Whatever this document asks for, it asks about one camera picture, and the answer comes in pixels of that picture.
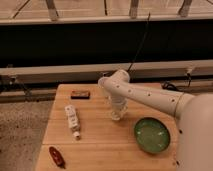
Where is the red brown pepper toy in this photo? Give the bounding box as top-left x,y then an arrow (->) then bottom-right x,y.
49,147 -> 65,168

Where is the white tube with cap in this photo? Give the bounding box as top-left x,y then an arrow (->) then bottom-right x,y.
65,105 -> 81,140

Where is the black hanging cable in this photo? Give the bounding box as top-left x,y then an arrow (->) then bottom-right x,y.
125,12 -> 152,73

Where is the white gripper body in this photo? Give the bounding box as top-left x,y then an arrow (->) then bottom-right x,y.
110,95 -> 127,118

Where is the brown rectangular block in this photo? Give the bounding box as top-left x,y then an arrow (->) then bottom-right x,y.
71,91 -> 90,99

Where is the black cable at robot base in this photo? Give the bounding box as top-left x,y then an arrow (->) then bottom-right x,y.
161,72 -> 194,95

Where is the green ceramic bowl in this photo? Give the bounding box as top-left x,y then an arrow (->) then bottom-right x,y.
134,117 -> 171,154

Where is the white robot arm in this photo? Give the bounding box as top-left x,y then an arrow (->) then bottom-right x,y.
98,70 -> 213,171

